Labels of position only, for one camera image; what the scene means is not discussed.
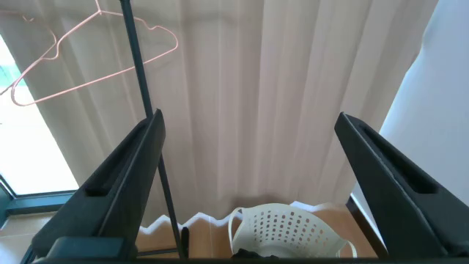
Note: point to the white laundry basket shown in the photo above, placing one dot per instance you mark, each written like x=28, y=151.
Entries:
x=286, y=227

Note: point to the pink clothes hanger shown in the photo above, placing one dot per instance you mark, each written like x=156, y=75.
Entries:
x=99, y=10
x=26, y=17

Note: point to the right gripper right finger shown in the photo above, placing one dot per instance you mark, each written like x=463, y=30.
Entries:
x=388, y=220

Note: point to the beige curtain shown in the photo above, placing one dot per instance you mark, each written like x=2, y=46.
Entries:
x=256, y=91

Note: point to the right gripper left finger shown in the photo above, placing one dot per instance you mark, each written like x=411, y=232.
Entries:
x=88, y=223

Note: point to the black clothes rack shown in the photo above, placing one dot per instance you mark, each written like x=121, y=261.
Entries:
x=137, y=62

